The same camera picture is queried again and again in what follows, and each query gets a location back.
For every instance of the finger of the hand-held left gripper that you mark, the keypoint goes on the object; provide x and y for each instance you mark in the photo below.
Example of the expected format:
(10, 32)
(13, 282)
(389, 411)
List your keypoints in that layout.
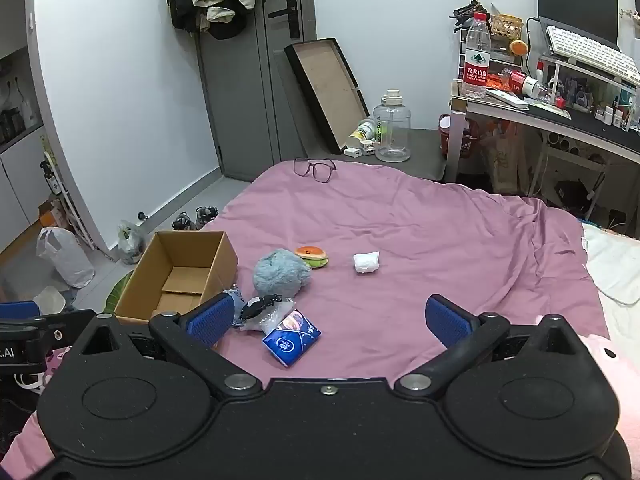
(17, 309)

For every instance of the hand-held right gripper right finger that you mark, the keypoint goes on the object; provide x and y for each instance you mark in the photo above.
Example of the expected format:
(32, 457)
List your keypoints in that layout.
(448, 321)

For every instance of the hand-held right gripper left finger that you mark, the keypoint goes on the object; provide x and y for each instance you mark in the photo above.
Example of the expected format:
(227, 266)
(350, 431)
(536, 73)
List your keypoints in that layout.
(210, 319)

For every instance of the black item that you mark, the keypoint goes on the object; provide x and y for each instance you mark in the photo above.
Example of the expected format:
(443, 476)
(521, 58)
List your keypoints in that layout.
(260, 307)

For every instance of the cardboard box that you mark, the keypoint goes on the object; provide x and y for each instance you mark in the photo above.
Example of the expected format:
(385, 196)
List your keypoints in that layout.
(150, 270)

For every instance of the blue snack packet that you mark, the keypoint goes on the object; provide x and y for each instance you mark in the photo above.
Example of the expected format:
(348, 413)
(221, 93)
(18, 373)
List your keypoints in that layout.
(290, 337)

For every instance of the grey cloth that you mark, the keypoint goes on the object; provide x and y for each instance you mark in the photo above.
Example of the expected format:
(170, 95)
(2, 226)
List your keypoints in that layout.
(280, 272)

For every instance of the white plastic bag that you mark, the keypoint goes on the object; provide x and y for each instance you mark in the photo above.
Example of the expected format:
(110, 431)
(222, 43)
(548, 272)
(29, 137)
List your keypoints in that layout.
(67, 257)
(366, 263)

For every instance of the burger squishy toy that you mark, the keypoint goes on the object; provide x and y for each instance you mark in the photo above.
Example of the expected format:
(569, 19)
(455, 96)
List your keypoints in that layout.
(311, 256)

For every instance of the pink blanket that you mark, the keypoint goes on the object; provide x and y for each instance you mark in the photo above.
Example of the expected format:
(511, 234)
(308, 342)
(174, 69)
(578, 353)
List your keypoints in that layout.
(425, 230)

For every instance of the green leaf rug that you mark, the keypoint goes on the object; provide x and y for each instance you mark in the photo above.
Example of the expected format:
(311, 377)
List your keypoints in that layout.
(117, 295)

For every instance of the orange printed carton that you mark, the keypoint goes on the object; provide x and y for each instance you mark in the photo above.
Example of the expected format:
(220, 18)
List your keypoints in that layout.
(50, 215)

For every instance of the grey sneaker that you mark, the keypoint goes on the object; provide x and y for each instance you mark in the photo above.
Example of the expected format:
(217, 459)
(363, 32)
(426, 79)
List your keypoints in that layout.
(206, 216)
(182, 221)

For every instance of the clear bag with contents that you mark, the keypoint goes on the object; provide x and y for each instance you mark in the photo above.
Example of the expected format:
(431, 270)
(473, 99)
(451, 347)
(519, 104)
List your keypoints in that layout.
(131, 242)

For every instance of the white cabinet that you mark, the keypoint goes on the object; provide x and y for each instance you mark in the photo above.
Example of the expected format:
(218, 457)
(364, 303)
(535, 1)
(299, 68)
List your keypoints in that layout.
(15, 175)

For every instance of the beige shopping bag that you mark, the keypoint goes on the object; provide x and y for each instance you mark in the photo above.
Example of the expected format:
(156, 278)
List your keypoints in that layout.
(507, 160)

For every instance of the white bed sheet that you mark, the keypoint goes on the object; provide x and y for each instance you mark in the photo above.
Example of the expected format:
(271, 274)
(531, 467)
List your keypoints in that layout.
(617, 265)

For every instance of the pink plush pillow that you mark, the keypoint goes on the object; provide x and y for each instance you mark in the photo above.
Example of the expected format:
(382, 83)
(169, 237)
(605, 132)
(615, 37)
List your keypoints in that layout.
(617, 380)

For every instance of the red basket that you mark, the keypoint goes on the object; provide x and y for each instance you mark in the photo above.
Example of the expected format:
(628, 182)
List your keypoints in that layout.
(465, 140)

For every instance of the purple-framed glasses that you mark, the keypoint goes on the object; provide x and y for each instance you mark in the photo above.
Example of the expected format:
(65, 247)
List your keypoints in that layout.
(315, 167)

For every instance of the small white box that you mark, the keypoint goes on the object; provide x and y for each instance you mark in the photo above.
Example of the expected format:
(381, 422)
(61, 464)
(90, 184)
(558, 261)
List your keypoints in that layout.
(353, 152)

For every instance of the clear water jug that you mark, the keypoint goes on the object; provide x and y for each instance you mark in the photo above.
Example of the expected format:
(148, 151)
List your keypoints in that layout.
(392, 130)

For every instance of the white bottle with green label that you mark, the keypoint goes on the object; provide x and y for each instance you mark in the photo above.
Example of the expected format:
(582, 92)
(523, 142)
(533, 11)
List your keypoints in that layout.
(362, 132)

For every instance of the grey door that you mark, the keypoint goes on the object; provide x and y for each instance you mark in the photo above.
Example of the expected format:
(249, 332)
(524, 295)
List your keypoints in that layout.
(240, 105)

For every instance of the white power strip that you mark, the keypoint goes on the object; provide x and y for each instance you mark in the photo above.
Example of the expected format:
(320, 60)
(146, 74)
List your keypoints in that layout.
(506, 98)

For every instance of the lying red-label bottle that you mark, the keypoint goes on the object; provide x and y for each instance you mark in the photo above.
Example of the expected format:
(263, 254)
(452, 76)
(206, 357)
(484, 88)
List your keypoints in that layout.
(522, 82)

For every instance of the black framed tray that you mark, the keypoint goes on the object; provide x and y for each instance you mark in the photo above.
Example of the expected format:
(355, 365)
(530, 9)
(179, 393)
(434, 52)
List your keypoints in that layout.
(325, 90)

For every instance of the red-label water bottle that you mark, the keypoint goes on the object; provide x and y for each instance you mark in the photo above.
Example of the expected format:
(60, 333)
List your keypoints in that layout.
(475, 60)

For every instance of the clear drawer organizer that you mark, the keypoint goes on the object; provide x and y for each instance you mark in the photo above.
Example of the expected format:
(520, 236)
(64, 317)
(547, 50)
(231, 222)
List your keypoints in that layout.
(500, 60)

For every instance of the orange round plush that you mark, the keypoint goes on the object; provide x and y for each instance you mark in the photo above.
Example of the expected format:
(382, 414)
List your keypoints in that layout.
(518, 47)

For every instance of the wicker basket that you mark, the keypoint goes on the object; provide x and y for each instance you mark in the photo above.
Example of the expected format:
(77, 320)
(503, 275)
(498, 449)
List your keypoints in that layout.
(506, 26)

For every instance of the white keyboard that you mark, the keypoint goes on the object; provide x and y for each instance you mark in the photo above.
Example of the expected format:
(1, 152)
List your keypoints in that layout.
(590, 52)

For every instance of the hanging dark jacket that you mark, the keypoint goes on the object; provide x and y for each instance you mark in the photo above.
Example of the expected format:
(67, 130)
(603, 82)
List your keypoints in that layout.
(182, 5)

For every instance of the black monitor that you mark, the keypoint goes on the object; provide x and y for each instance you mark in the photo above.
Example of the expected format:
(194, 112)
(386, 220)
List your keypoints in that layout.
(575, 5)

